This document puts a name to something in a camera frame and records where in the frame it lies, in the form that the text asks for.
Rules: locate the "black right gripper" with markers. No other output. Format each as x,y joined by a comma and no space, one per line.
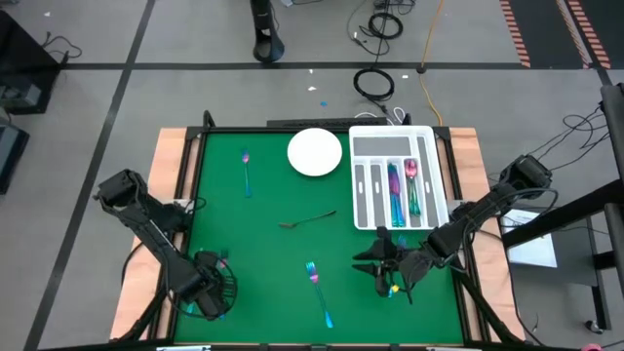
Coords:
409,265

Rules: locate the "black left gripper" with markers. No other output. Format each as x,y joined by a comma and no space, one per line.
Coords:
207,283

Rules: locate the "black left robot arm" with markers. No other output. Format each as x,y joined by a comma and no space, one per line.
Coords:
151,229

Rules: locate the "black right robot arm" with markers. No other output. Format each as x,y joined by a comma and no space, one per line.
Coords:
478,214

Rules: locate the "white round plate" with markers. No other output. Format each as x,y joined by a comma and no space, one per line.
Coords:
314,151

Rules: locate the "white plastic cutlery tray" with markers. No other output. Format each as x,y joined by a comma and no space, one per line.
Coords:
390,130

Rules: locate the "light wooden table board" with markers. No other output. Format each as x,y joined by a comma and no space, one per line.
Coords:
465,144

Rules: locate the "black flat bar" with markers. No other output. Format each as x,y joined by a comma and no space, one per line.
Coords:
326,122

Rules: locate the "white paper sheet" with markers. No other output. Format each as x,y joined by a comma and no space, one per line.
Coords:
536,253

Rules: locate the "black steel stand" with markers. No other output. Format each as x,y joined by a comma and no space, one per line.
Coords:
560,214

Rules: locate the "black caster wheel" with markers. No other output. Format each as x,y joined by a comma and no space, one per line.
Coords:
593,326

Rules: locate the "pink object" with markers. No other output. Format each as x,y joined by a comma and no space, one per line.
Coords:
592,347

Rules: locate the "small black cabinet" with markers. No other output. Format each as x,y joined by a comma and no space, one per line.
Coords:
10,156

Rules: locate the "black floor stand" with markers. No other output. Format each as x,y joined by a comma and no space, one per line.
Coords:
267,49

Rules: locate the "black orange-striped floor mat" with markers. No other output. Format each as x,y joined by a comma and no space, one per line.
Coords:
546,29
615,24

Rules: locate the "large black cabinet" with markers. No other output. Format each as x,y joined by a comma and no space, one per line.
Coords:
19,58

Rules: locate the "silver aluminium rail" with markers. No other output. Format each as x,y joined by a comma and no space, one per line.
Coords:
183,348
453,348

